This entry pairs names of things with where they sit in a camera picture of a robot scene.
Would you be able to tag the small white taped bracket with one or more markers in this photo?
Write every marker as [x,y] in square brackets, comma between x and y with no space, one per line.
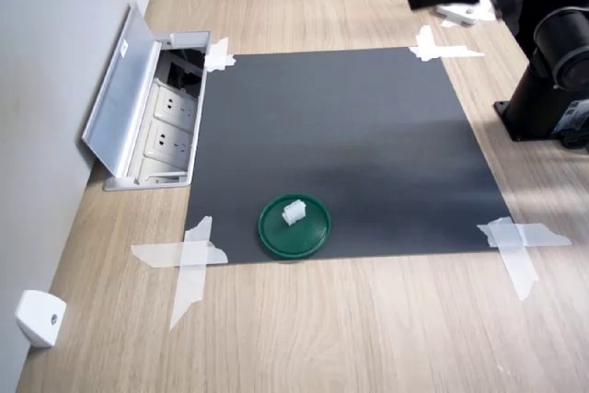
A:
[460,13]

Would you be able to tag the white power socket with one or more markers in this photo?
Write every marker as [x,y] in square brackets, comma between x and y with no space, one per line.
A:
[168,140]
[175,105]

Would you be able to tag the round green lid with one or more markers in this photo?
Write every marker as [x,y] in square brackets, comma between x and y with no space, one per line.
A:
[294,241]

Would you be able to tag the white masking tape patch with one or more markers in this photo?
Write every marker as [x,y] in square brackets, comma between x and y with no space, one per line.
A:
[193,252]
[511,236]
[216,59]
[428,50]

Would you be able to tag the small white plastic terminal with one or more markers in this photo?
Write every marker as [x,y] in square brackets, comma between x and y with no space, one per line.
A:
[293,212]

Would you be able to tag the white partition foot bracket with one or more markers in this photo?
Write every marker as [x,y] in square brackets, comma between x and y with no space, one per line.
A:
[39,319]

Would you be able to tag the grey partition panel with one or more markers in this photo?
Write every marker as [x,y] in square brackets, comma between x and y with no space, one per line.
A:
[46,89]

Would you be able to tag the dark grey mat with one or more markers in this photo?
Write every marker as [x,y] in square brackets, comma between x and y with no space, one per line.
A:
[322,135]

